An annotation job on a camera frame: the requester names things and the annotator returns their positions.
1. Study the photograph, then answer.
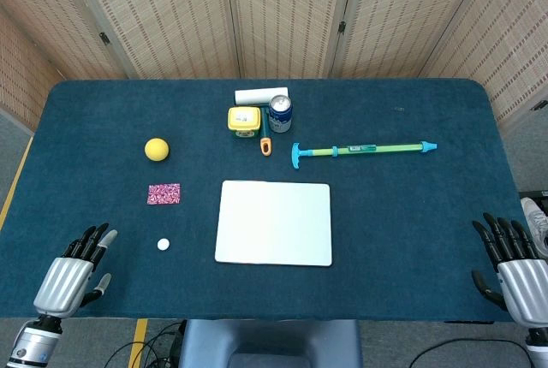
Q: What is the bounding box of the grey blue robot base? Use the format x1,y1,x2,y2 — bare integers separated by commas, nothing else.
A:
177,318,364,368

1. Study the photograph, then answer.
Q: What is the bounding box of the woven folding screen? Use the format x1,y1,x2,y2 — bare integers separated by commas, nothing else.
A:
0,0,548,134

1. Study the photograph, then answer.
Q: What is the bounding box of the pink white patterned block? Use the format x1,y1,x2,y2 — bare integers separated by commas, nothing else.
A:
146,183,182,206

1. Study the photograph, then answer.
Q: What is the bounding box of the yellow lidded green container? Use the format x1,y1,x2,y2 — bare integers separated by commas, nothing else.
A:
227,106,263,139

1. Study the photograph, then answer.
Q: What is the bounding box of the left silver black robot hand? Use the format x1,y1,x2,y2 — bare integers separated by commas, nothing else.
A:
33,222,118,320

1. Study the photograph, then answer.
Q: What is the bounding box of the yellow foam ball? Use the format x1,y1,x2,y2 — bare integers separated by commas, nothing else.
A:
144,137,170,162

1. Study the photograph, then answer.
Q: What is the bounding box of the green orange handled tool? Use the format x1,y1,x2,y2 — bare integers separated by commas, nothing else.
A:
259,106,273,157

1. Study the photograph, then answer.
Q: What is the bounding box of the blue white drink can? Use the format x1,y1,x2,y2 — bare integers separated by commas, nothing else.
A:
268,94,294,134

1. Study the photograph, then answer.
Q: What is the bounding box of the black floor cable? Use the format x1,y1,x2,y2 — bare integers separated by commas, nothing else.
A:
408,336,532,368
104,320,189,368

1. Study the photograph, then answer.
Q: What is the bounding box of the white paper roll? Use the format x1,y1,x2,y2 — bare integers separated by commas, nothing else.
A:
234,86,290,106

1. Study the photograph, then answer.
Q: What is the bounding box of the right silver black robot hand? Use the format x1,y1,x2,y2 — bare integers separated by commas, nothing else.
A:
471,212,548,329

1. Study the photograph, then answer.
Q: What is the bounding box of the white board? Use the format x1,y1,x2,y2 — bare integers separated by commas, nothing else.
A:
214,179,333,268

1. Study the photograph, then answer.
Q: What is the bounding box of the dark blue tablecloth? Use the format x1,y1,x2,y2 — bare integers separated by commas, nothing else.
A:
0,78,532,322

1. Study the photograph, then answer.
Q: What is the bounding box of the green blue toy water pump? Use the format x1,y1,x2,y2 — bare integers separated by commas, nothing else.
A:
291,139,439,171

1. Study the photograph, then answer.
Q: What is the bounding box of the white sneaker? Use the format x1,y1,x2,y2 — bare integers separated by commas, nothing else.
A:
521,196,548,253

